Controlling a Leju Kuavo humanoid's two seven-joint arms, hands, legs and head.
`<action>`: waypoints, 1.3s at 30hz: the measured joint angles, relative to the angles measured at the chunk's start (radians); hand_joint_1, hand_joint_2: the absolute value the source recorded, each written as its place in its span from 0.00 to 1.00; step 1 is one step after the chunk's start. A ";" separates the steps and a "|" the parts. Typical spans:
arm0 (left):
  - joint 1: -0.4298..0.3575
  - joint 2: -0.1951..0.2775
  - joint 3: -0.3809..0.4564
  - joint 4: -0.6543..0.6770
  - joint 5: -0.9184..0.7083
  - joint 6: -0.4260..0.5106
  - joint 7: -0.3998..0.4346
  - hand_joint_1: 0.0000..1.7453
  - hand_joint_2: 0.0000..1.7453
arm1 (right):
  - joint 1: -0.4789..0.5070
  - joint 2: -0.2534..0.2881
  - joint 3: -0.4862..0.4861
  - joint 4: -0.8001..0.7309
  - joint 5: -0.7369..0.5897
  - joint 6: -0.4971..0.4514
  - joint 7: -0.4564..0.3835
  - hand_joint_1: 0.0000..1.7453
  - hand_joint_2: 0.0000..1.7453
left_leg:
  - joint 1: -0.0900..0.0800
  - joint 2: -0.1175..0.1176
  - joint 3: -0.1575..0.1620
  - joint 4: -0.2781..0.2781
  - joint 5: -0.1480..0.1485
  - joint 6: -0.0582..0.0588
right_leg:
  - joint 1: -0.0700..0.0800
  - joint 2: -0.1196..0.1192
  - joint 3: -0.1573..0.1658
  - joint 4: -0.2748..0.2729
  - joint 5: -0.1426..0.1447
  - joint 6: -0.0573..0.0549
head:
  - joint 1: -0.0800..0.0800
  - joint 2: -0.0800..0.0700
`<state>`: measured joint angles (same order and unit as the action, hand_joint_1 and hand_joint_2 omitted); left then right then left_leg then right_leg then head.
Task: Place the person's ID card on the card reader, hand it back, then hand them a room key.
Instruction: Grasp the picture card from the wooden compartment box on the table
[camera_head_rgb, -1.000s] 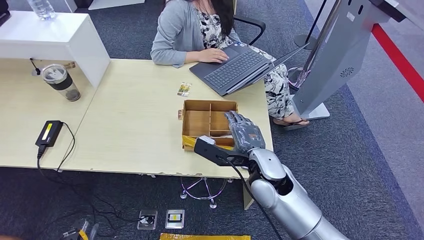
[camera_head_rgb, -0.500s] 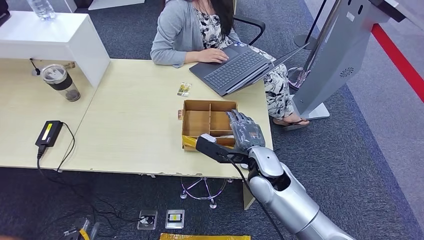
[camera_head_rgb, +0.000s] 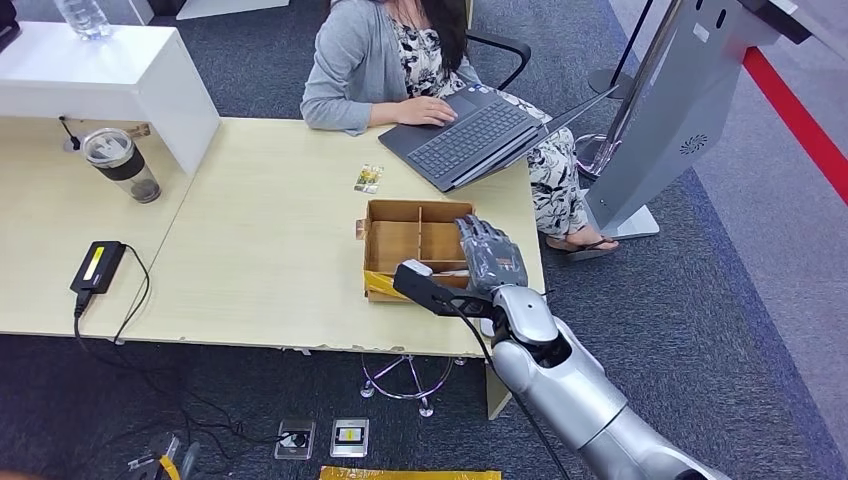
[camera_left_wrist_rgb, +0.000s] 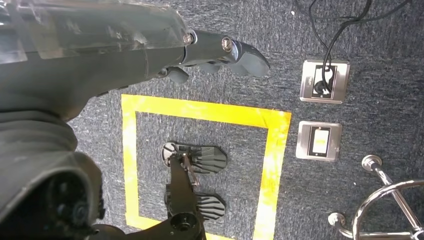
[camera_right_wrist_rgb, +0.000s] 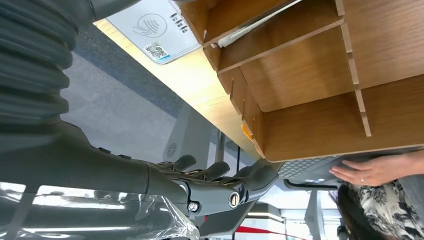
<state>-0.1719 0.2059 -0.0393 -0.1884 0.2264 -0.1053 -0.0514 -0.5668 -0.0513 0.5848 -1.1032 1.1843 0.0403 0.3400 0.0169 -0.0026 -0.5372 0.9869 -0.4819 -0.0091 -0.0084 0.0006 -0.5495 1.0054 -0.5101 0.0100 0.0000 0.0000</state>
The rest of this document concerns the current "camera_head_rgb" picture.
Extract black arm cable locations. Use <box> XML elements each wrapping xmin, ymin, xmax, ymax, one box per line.
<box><xmin>455</xmin><ymin>309</ymin><xmax>572</xmax><ymax>480</ymax></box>

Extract white desk shelf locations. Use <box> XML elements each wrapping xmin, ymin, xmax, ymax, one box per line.
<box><xmin>0</xmin><ymin>21</ymin><xmax>222</xmax><ymax>176</ymax></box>

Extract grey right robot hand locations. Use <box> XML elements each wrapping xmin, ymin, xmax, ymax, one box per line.
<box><xmin>453</xmin><ymin>213</ymin><xmax>530</xmax><ymax>297</ymax></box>

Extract dark grey laptop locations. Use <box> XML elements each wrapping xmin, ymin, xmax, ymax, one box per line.
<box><xmin>376</xmin><ymin>84</ymin><xmax>621</xmax><ymax>194</ymax></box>

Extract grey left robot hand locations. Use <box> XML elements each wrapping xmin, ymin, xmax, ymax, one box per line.
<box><xmin>128</xmin><ymin>433</ymin><xmax>201</xmax><ymax>480</ymax></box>

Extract person's right hand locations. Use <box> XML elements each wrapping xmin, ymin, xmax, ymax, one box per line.
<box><xmin>394</xmin><ymin>95</ymin><xmax>459</xmax><ymax>128</ymax></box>

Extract white cabinet base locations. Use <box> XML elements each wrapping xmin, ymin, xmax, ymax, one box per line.
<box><xmin>174</xmin><ymin>0</ymin><xmax>292</xmax><ymax>20</ymax></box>

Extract black stanchion post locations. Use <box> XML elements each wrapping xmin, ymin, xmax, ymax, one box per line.
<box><xmin>587</xmin><ymin>0</ymin><xmax>655</xmax><ymax>101</ymax></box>

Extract black desk plug cable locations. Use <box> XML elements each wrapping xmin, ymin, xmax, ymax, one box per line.
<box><xmin>57</xmin><ymin>115</ymin><xmax>83</xmax><ymax>153</ymax></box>

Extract black adapter with yellow label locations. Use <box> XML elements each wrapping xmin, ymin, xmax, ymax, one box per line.
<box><xmin>68</xmin><ymin>239</ymin><xmax>128</xmax><ymax>297</ymax></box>

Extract grey kiosk stand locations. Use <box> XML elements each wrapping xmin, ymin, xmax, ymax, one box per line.
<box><xmin>582</xmin><ymin>0</ymin><xmax>814</xmax><ymax>240</ymax></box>

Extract colourful ID card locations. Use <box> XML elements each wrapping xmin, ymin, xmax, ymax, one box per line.
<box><xmin>353</xmin><ymin>163</ymin><xmax>385</xmax><ymax>195</ymax></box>

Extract chrome stool base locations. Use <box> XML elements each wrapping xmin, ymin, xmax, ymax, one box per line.
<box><xmin>358</xmin><ymin>353</ymin><xmax>466</xmax><ymax>419</ymax></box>

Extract black office chair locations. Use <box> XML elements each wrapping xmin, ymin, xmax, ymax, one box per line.
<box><xmin>464</xmin><ymin>29</ymin><xmax>534</xmax><ymax>93</ymax></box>

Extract clear water bottle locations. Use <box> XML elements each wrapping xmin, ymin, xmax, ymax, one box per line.
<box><xmin>53</xmin><ymin>0</ymin><xmax>113</xmax><ymax>42</ymax></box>

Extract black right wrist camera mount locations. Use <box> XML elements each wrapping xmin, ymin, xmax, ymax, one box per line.
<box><xmin>392</xmin><ymin>258</ymin><xmax>496</xmax><ymax>320</ymax></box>

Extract steel floor socket with plug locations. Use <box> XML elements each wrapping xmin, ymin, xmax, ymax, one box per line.
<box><xmin>273</xmin><ymin>417</ymin><xmax>318</xmax><ymax>462</ymax></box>

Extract steel floor socket plate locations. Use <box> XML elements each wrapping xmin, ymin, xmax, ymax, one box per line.
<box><xmin>329</xmin><ymin>416</ymin><xmax>372</xmax><ymax>460</ymax></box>

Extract person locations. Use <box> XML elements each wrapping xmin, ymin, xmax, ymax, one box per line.
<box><xmin>299</xmin><ymin>0</ymin><xmax>621</xmax><ymax>262</ymax></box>

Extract clear tumbler with black band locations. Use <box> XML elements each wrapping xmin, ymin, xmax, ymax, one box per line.
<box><xmin>80</xmin><ymin>126</ymin><xmax>163</xmax><ymax>205</ymax></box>

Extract yellow floor tape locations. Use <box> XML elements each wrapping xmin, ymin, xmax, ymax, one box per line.
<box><xmin>319</xmin><ymin>466</ymin><xmax>504</xmax><ymax>480</ymax></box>

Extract chrome stanchion post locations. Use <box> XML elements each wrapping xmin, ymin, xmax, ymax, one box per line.
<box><xmin>574</xmin><ymin>0</ymin><xmax>684</xmax><ymax>181</ymax></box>

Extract black power cable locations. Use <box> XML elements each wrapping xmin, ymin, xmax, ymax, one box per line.
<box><xmin>112</xmin><ymin>243</ymin><xmax>152</xmax><ymax>346</ymax></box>
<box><xmin>72</xmin><ymin>290</ymin><xmax>293</xmax><ymax>446</ymax></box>

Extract cardboard divider box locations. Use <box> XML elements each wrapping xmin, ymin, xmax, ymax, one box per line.
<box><xmin>354</xmin><ymin>197</ymin><xmax>479</xmax><ymax>305</ymax></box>

